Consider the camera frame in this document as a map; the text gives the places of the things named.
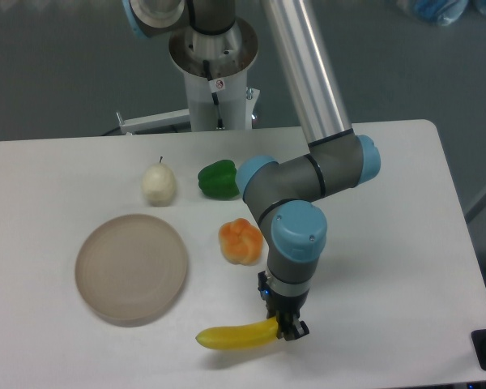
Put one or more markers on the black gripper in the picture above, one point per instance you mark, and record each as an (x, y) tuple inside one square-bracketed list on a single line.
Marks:
[(283, 304)]

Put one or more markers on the yellow toy banana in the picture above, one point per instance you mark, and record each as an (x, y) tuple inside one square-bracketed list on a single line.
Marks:
[(239, 337)]

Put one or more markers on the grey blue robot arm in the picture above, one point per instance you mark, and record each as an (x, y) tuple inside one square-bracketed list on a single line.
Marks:
[(282, 196)]

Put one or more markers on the orange toy bread roll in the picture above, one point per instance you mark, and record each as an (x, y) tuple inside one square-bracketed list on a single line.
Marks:
[(240, 242)]

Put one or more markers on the green toy bell pepper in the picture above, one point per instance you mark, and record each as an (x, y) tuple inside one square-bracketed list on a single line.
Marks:
[(218, 180)]

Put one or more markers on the beige round plate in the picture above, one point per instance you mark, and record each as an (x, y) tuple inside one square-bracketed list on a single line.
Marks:
[(131, 269)]

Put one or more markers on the white toy pear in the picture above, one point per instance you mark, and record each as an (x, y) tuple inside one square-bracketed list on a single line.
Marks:
[(159, 184)]

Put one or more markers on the blue plastic bag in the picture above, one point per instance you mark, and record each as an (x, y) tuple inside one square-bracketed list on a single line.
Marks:
[(441, 12)]

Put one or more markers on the white mounting bracket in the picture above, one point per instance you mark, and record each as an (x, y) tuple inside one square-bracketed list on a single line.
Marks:
[(153, 124)]

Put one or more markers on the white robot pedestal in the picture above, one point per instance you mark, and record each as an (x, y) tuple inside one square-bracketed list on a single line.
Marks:
[(215, 70)]

